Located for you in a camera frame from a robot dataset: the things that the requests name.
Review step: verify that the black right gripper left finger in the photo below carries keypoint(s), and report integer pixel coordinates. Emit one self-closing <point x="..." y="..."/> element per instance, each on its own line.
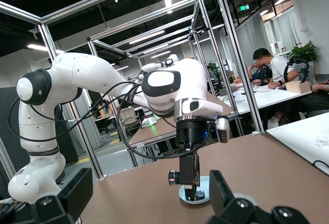
<point x="64" y="208"/>

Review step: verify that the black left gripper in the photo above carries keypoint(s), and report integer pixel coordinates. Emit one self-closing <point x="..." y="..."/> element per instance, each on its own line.
<point x="191" y="134"/>

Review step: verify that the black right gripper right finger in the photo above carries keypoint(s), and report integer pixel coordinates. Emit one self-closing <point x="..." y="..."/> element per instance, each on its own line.
<point x="231" y="211"/>

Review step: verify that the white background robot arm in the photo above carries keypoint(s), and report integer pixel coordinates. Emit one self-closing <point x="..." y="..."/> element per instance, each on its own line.
<point x="153" y="67"/>

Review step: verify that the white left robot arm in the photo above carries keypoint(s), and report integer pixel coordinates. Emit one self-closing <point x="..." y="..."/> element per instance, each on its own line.
<point x="84" y="72"/>

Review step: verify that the light wooden box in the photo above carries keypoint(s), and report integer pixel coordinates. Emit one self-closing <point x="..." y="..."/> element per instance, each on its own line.
<point x="298" y="87"/>

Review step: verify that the light blue round plate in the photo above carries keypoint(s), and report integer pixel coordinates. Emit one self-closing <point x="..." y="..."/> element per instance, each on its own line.
<point x="204" y="183"/>

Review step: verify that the beige office chair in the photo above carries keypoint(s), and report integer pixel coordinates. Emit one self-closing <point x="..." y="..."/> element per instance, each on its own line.
<point x="128" y="117"/>

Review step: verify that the white side table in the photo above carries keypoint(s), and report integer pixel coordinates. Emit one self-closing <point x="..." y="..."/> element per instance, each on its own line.
<point x="295" y="141"/>

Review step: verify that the long white desk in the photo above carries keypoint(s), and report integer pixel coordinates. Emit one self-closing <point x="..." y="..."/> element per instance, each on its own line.
<point x="257" y="98"/>

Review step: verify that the dark grey partition panel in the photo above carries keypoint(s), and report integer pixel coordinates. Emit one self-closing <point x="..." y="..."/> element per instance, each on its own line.
<point x="5" y="111"/>

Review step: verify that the person in blue shirt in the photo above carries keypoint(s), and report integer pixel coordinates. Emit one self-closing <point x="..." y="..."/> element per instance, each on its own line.
<point x="254" y="75"/>

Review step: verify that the black desk device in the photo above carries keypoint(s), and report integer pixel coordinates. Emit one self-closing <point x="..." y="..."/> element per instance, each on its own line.
<point x="263" y="76"/>

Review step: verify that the person in white shirt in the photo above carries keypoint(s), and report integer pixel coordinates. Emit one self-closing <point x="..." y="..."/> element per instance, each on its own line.
<point x="278" y="67"/>

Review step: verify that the person in dark clothes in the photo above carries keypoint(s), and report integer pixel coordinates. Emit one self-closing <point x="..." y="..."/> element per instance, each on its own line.
<point x="320" y="88"/>

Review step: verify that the black articulated stand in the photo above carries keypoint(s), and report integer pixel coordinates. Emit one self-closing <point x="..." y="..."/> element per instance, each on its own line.
<point x="305" y="72"/>

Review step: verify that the green potted plant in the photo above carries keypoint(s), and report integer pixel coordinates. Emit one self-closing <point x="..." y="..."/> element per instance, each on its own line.
<point x="304" y="52"/>

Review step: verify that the green exit sign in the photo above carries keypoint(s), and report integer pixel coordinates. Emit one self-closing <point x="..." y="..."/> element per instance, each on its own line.
<point x="243" y="7"/>

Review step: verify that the blue black switch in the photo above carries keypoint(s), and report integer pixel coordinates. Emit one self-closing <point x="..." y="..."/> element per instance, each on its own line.
<point x="201" y="195"/>

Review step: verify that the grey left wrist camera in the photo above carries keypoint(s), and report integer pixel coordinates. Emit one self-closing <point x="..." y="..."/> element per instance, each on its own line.
<point x="223" y="131"/>

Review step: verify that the aluminium cell frame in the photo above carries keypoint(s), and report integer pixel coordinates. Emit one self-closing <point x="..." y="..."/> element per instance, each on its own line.
<point x="239" y="62"/>

